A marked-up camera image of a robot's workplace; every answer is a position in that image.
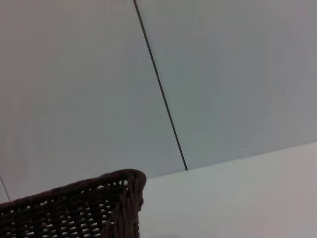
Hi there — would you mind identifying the dark brown woven basket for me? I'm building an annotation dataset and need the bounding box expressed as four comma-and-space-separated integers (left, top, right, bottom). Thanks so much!
0, 169, 147, 238

